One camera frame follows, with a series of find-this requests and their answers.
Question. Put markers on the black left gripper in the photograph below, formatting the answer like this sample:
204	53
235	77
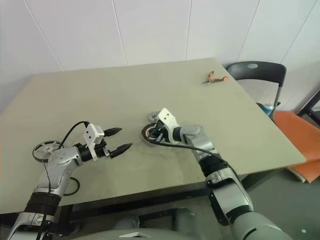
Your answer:
102	150

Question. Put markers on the orange chair seat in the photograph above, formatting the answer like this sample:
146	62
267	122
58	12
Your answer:
300	135

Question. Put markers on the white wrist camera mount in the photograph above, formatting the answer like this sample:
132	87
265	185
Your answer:
93	132
166	116

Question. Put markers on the grey rounded shape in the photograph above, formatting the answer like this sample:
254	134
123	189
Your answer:
130	221

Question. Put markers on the silver round housing lid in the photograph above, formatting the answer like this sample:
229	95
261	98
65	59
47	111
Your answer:
152	116

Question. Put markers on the black-rimmed spoked rotor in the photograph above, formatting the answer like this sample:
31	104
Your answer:
47	150

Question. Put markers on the silver round motor housing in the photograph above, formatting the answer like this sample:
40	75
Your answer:
146	133

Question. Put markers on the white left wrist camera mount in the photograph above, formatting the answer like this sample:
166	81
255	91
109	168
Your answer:
93	132

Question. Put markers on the black table frame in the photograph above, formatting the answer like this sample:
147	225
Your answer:
125	202

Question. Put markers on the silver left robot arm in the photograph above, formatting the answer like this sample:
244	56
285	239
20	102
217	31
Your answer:
60	160

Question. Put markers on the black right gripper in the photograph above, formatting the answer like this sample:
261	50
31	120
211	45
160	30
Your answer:
160	133

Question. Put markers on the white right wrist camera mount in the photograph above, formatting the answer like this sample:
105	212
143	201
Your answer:
166	116

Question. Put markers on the black plastic chair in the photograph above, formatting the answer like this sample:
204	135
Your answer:
260	71

